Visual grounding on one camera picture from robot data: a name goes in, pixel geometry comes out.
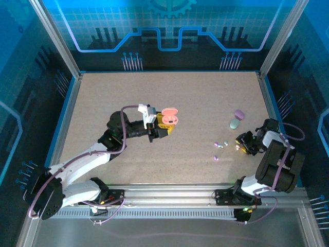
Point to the pink earbud charging case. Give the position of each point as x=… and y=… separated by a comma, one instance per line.
x=170, y=113

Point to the mint green earbud charging case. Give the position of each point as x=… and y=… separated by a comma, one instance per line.
x=234, y=123

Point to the purple earbud charging case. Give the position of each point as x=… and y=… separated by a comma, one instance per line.
x=239, y=114

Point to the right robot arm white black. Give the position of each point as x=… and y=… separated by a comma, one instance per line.
x=267, y=169

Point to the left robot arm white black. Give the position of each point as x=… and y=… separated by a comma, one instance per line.
x=82, y=164

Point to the aluminium table edge rail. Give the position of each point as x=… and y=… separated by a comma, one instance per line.
x=65, y=115
x=261, y=77

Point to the aluminium frame post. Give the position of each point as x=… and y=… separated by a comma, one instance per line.
x=282, y=38
x=57, y=38

